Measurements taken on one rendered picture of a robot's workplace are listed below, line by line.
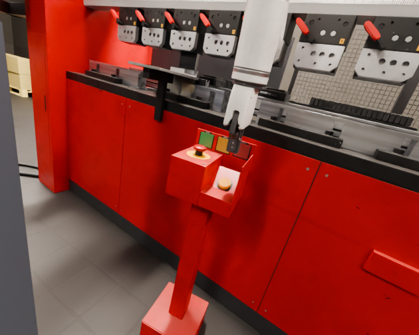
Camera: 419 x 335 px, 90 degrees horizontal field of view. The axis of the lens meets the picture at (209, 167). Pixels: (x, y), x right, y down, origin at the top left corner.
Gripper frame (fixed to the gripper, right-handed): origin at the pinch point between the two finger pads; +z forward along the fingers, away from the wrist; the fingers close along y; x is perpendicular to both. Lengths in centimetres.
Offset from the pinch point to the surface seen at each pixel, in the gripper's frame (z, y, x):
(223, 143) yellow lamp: 3.9, -9.4, -5.8
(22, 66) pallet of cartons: 47, -215, -498
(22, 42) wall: 15, -314, -666
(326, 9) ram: -40, -39, 10
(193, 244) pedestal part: 36.0, 4.1, -4.6
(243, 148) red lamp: 3.5, -9.6, 1.0
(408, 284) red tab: 29, -11, 57
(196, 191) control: 13.7, 6.9, -5.5
